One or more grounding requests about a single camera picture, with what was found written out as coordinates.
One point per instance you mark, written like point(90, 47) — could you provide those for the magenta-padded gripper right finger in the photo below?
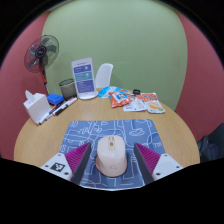
point(154, 163)

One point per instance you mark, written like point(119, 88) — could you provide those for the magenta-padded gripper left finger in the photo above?
point(72, 163)

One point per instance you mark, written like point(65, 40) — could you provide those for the cream white computer mouse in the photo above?
point(111, 155)

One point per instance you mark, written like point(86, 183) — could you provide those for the blue patterned mouse pad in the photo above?
point(100, 130)

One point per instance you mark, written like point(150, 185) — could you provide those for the red-capped whiteboard marker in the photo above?
point(52, 110)
point(60, 107)

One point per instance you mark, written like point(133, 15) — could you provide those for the orange and white snack packet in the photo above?
point(153, 102)

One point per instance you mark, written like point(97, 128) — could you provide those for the blue whiteboard eraser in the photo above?
point(55, 99)

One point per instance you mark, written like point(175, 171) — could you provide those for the white tissue box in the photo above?
point(36, 106)

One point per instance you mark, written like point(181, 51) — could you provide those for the small black object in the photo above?
point(136, 91)

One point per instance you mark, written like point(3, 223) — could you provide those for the dark mesh pen cup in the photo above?
point(67, 89)

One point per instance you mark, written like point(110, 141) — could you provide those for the light blue snack packet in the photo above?
point(105, 91)

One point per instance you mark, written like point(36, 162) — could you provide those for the white and blue table sign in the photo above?
point(83, 78)

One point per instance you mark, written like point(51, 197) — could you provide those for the white chair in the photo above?
point(104, 75)

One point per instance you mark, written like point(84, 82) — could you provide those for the black standing fan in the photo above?
point(40, 51)

